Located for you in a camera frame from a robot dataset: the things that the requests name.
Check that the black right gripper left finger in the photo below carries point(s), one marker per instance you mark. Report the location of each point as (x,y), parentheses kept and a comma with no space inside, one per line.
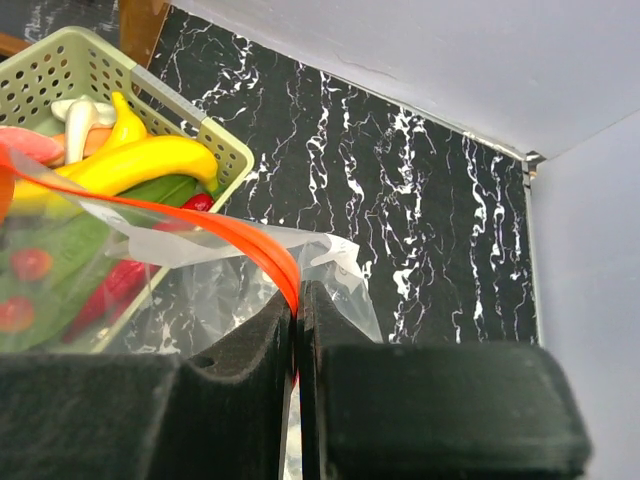
(220,414)

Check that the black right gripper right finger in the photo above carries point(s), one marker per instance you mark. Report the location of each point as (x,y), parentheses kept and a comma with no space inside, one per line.
(502,410)

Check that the yellow toy banana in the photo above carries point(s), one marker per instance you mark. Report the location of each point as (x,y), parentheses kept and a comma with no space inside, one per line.
(118,170)
(128,127)

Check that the red watermelon slice toy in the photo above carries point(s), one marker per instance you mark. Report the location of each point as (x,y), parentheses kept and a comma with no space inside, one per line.
(44,149)

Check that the pale green perforated basket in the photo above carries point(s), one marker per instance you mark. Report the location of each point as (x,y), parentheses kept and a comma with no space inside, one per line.
(73,62)

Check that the red toy chili pepper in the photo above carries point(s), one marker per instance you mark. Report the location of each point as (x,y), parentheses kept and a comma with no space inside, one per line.
(112,296)

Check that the green toy leaf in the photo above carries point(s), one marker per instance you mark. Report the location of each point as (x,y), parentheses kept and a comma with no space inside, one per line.
(79,245)

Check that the white toy mushroom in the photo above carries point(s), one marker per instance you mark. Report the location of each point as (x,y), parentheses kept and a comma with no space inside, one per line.
(80,116)

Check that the wooden shelf rack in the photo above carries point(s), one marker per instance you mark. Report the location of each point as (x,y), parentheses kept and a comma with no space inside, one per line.
(132,26)

